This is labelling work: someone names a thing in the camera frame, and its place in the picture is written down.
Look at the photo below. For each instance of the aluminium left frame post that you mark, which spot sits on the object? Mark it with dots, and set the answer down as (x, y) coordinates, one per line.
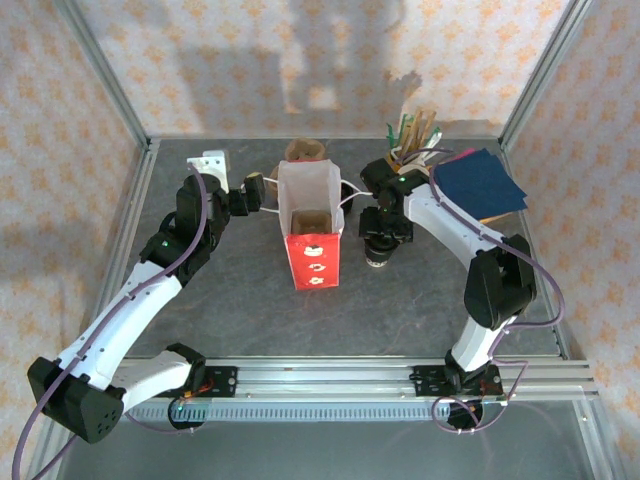
(101, 65)

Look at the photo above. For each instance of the red paper gift bag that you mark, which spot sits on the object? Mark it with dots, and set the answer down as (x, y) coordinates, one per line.
(312, 265)

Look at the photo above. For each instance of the yellow utensil holder cup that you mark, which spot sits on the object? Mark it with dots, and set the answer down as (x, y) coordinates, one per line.
(391, 160)

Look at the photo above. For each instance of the aluminium frame post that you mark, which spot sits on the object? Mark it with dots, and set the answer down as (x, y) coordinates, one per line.
(101, 65)
(547, 65)

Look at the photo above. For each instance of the wooden stirrer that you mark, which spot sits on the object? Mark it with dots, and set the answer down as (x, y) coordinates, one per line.
(414, 127)
(425, 125)

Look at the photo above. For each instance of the brown napkin stack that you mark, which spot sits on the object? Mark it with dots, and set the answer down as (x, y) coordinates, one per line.
(500, 216)

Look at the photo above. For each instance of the paper coffee cup black sleeve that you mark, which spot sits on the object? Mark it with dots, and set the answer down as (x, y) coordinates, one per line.
(379, 257)

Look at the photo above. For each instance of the aluminium left side rail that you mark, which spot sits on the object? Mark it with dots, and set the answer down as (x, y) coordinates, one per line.
(125, 240)

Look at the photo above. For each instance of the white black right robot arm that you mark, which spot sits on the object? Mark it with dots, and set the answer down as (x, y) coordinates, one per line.
(440, 215)

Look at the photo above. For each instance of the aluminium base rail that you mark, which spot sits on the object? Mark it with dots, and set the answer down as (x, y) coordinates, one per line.
(325, 380)

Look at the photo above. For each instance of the white wrapped straw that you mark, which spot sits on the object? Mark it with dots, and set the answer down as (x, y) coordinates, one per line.
(425, 159)
(432, 140)

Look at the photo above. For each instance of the aluminium right frame post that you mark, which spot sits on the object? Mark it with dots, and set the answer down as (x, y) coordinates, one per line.
(547, 65)

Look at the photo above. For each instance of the green plastic stick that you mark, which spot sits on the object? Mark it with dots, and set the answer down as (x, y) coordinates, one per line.
(391, 135)
(404, 122)

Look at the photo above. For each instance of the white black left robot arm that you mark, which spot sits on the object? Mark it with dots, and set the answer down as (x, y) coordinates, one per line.
(125, 310)

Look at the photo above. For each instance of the stack of cardboard cup carriers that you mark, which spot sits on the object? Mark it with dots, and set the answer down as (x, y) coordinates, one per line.
(305, 150)

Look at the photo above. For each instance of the navy blue napkin stack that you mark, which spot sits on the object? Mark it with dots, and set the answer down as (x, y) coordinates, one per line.
(480, 185)

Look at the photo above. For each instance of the aluminium back rail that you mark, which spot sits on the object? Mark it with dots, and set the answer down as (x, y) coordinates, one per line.
(240, 136)

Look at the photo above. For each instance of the brown cardboard cup carrier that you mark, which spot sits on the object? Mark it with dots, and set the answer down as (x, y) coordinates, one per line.
(312, 224)

